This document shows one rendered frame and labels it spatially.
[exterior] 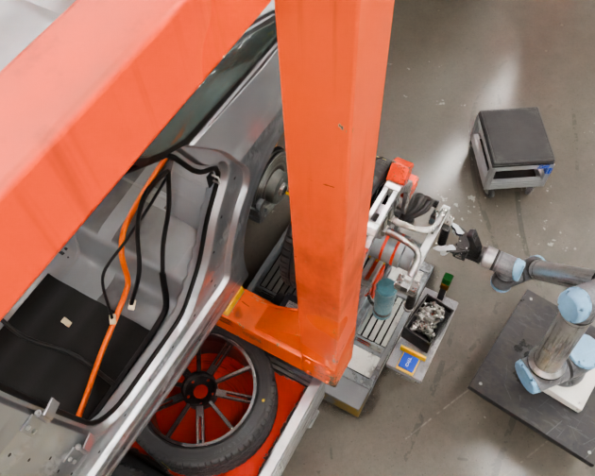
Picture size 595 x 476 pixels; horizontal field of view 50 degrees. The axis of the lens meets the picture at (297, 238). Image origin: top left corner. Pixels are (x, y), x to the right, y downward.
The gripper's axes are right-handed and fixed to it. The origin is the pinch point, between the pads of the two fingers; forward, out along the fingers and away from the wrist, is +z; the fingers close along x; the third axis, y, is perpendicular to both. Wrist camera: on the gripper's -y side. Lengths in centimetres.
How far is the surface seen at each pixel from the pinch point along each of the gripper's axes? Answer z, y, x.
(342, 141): 13, -131, -72
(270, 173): 74, -12, -14
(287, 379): 37, 56, -72
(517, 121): -5, 49, 121
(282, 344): 37, 15, -70
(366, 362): 10, 75, -40
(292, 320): 36, 3, -64
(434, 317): -12.5, 25.9, -24.5
